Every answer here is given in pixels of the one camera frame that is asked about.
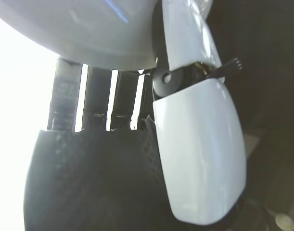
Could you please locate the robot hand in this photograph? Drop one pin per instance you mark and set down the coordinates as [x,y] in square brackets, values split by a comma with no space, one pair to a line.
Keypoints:
[89,180]

